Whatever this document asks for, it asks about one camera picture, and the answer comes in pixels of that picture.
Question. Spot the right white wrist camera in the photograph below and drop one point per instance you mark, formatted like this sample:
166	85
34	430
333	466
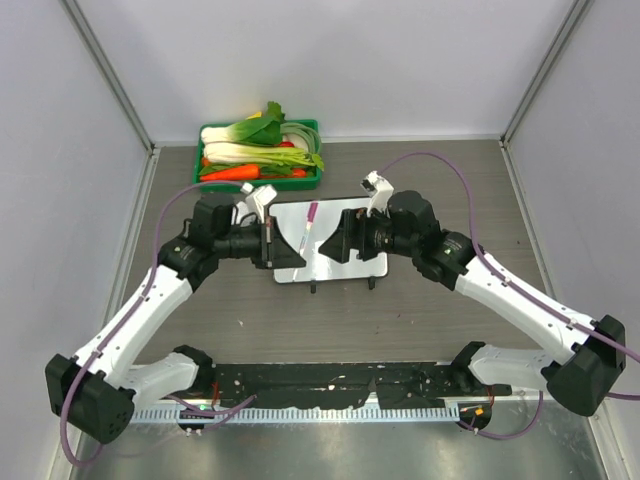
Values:
379	190

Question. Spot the lower bok choy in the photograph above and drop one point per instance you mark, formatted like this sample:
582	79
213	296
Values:
226	153

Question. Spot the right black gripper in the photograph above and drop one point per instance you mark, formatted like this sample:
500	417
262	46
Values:
338	246

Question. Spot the white slotted cable duct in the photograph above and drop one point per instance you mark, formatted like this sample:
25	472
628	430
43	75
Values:
165	413

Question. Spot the green long beans bundle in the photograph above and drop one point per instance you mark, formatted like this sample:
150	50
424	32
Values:
302	136

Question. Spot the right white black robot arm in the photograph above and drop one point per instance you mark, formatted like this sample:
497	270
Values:
577	360

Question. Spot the small whiteboard with black frame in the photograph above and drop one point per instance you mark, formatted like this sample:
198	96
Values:
292	219

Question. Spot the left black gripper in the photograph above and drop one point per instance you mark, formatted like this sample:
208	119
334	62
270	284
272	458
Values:
274	250

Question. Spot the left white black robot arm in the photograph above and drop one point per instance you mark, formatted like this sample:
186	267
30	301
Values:
97	390

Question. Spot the large orange carrot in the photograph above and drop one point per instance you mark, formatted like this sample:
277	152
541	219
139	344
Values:
242	173

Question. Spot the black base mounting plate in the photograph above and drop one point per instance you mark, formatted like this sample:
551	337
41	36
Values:
340	386

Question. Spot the pink white marker pen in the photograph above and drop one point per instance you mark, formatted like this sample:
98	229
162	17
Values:
310	216

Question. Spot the bok choy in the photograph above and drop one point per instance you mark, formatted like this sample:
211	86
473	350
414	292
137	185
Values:
226	153
262	130

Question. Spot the upper bok choy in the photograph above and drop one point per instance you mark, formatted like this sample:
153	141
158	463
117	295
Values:
262	130

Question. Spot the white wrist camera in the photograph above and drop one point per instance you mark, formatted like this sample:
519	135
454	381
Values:
379	190
257	200

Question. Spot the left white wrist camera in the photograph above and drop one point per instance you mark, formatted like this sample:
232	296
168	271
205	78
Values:
257	200

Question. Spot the green plastic tray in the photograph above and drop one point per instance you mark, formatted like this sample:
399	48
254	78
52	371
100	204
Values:
310	182

